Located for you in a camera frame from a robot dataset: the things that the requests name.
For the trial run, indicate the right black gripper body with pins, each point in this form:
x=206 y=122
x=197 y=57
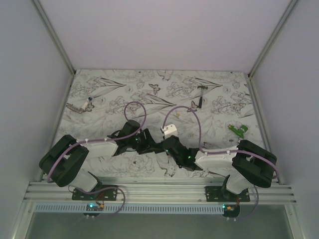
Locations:
x=178 y=162

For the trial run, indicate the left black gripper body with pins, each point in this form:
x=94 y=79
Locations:
x=139 y=140

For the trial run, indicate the black fuse box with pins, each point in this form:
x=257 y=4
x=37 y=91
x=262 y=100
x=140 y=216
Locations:
x=155 y=150

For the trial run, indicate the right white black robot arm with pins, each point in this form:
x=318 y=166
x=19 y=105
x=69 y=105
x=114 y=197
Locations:
x=242 y=166

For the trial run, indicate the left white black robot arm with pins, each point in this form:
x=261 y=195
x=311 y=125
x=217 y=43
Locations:
x=63 y=162

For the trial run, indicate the floral patterned table mat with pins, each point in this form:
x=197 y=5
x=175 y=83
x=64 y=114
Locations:
x=154 y=97

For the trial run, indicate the green plastic connector part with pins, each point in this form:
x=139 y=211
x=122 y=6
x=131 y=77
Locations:
x=240 y=131

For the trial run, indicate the metal clip with blue bead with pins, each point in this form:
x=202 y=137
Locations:
x=84 y=105

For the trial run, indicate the right small circuit board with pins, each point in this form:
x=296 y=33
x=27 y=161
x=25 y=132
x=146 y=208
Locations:
x=230 y=208

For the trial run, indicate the small circuit board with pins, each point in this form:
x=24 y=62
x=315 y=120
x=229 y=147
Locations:
x=94 y=207
x=230 y=208

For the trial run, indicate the small black hammer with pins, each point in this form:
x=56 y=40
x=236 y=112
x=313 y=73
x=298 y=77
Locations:
x=202 y=88

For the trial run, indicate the left small circuit board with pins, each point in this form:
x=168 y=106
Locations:
x=94 y=207

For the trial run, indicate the aluminium rail frame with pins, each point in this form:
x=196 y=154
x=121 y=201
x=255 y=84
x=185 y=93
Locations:
x=162 y=190

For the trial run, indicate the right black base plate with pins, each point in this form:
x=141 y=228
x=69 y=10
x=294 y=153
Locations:
x=220 y=194

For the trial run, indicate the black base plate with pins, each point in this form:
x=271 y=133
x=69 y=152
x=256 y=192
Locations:
x=106 y=195
x=220 y=194

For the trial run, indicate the grey slotted cable duct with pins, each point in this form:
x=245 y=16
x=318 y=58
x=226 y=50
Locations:
x=131 y=208

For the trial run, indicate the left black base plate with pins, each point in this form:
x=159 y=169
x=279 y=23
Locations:
x=106 y=195

